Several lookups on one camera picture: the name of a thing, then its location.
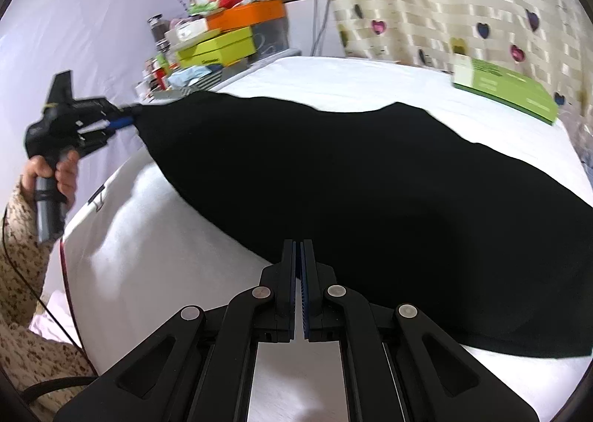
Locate white towel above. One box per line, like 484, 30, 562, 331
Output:
60, 55, 585, 422

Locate thick black cable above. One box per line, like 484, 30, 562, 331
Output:
19, 375, 100, 404

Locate lime green box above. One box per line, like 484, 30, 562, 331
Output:
176, 27, 258, 69

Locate person's left forearm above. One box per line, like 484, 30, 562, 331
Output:
0, 174, 100, 409

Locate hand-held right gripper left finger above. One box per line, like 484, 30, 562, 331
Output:
53, 240, 297, 422

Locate black pants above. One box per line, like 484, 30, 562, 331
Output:
132, 90, 593, 360

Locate black white striped box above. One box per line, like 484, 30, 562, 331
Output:
183, 61, 253, 95

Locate orange flat box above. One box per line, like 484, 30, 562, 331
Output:
206, 0, 286, 33

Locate green white flat box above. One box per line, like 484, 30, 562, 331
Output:
451, 53, 561, 126

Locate thin black cable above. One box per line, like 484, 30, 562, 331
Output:
0, 213, 88, 352

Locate light blue cloth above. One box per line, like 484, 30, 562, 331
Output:
168, 66, 210, 88

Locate small white box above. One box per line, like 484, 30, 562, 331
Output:
164, 16, 209, 46

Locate dark jar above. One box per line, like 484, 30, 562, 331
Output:
148, 14, 170, 53

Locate pale pink cloth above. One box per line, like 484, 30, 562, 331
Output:
28, 290, 85, 349

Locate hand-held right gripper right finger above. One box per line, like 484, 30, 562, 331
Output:
300, 240, 540, 422

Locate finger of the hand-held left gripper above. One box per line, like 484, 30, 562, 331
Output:
79, 118, 135, 152
95, 100, 142, 122

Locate person's left hand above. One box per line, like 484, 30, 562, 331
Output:
21, 148, 80, 210

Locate clear plastic storage box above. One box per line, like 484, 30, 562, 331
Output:
252, 9, 292, 60

